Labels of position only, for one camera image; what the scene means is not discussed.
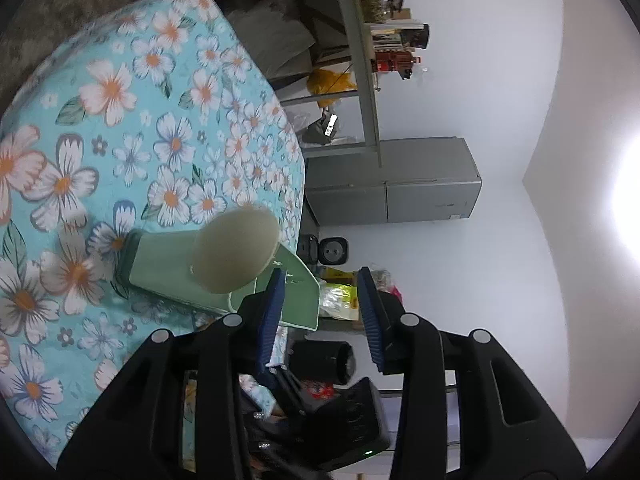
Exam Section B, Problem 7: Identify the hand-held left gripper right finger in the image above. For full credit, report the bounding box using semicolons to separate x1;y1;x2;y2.
357;266;587;480

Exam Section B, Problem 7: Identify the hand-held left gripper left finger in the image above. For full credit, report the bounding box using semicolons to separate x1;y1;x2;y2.
56;267;287;480

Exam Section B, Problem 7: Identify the cream round rice paddle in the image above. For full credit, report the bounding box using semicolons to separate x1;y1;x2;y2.
191;208;279;295

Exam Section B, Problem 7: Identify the green perforated utensil basket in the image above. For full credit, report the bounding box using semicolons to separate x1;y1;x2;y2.
115;232;321;331

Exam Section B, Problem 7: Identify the yellow-green packet bag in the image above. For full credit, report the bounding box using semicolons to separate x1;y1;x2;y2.
320;282;361;321

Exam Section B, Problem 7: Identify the black cylindrical bin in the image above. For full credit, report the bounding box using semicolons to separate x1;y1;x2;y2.
290;341;357;386

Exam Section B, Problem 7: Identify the black round appliance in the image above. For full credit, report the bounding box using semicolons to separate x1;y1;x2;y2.
297;234;321;264

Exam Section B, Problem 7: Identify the black box with green light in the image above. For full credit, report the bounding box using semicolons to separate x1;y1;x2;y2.
305;376;391;472

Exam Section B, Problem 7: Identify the yellow plastic bag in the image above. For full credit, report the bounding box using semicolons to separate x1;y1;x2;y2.
306;67;358;108

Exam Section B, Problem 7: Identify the blue floral tablecloth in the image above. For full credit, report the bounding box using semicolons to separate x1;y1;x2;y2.
0;0;306;468

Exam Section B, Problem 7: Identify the red bottle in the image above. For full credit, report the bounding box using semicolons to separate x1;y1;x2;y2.
372;50;423;75

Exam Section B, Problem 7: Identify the dark carton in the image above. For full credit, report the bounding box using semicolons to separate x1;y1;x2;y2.
400;24;430;50

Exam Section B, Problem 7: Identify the grey sack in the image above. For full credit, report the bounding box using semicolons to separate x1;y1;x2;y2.
235;0;318;78

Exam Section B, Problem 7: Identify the brown glass jar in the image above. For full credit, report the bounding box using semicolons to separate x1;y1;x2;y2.
361;0;396;23

